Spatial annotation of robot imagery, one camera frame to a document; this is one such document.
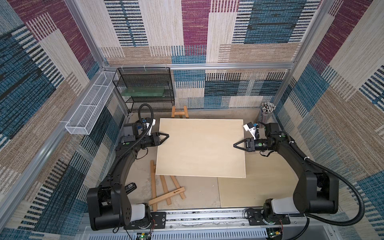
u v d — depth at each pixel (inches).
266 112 38.3
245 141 29.1
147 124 29.3
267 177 28.7
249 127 29.8
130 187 32.1
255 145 27.9
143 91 37.8
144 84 42.5
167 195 30.6
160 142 29.2
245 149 28.8
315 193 16.8
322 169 17.3
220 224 28.7
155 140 28.1
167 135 31.1
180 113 35.5
